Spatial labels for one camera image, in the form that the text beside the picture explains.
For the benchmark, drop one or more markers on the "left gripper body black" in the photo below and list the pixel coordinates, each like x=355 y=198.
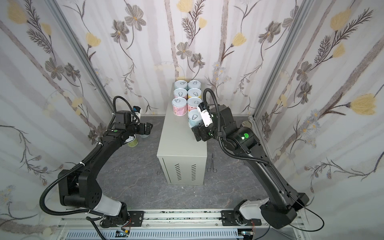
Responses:
x=141 y=129

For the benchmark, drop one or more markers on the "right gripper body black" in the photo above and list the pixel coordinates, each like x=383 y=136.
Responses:
x=198 y=133

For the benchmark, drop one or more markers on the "pink can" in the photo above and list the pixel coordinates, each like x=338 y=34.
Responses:
x=179 y=106
x=180 y=93
x=193 y=103

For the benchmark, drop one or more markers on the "yellow label can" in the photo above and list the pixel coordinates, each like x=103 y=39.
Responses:
x=194 y=93

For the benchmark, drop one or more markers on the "teal coconut can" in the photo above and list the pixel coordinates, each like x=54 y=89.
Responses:
x=194 y=84
x=181 y=84

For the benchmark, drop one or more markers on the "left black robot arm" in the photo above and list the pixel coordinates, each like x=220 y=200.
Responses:
x=78 y=187

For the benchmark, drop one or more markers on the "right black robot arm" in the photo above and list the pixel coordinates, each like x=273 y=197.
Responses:
x=281 y=206

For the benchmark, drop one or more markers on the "green label can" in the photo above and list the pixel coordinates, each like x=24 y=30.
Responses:
x=133 y=142

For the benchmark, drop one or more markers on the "grey metal cabinet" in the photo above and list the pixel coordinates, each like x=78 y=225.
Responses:
x=182 y=158

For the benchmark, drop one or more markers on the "metal scissors right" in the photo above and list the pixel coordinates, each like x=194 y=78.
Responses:
x=211 y=168

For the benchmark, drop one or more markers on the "dark open tin can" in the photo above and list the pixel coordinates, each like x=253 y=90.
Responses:
x=246 y=124

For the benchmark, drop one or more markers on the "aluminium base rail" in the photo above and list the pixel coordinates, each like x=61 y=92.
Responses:
x=187 y=219

